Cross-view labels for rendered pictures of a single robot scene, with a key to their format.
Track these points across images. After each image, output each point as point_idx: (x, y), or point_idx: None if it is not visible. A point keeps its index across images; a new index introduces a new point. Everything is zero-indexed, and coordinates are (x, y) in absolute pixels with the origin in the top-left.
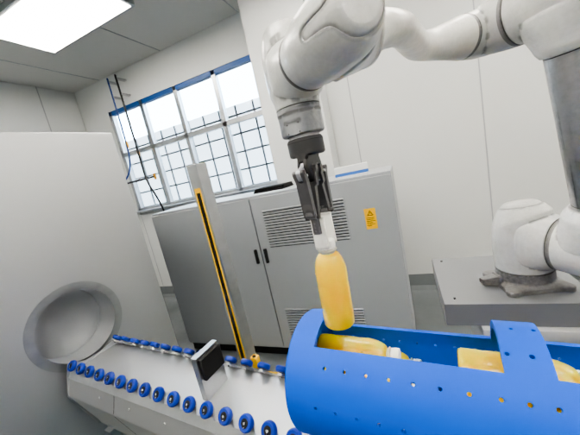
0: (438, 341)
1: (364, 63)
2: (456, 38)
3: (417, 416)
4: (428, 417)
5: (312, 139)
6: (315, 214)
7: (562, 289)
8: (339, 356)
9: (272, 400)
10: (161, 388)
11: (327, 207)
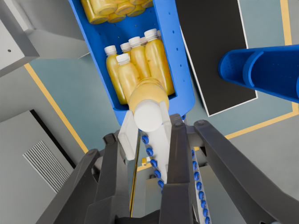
0: (87, 36)
1: None
2: None
3: (176, 12)
4: (174, 5)
5: None
6: (204, 122)
7: None
8: (175, 73)
9: (161, 130)
10: (198, 186)
11: (118, 146)
